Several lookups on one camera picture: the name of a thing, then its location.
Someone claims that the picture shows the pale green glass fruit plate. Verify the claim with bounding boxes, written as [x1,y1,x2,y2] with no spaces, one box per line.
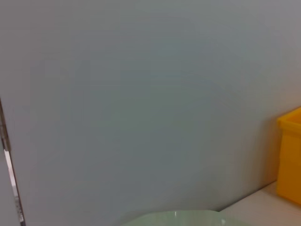
[122,210,250,226]

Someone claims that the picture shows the yellow plastic storage bin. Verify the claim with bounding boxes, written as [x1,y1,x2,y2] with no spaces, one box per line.
[276,107,301,207]

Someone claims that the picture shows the metal wall trim strip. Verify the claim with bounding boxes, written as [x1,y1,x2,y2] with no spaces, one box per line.
[0,96,26,226]

